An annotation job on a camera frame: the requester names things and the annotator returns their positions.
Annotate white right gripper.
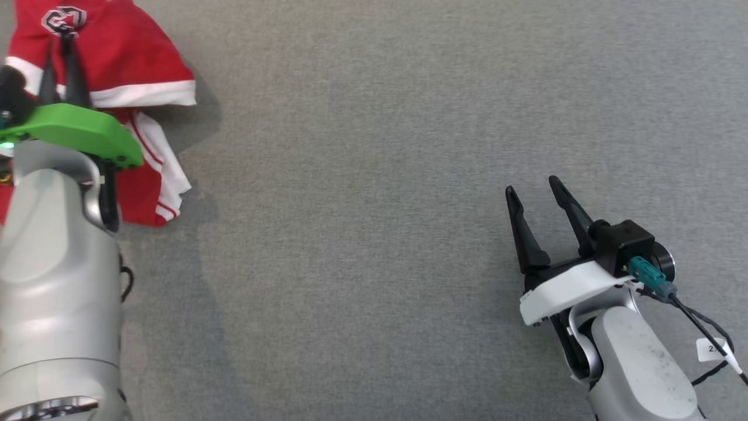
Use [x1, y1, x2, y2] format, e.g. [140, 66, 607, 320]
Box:
[505, 175, 638, 327]

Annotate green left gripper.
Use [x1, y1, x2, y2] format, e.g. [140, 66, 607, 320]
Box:
[0, 35, 144, 171]

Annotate red Bulls jersey white sleeves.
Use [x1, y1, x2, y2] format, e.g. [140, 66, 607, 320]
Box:
[0, 108, 193, 228]

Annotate grey fabric sofa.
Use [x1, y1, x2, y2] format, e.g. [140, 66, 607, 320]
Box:
[0, 0, 748, 421]

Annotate black cable teal plug right arm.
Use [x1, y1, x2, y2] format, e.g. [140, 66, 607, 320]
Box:
[627, 256, 748, 388]

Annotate white cable tag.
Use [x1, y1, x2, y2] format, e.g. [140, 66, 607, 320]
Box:
[696, 336, 735, 364]

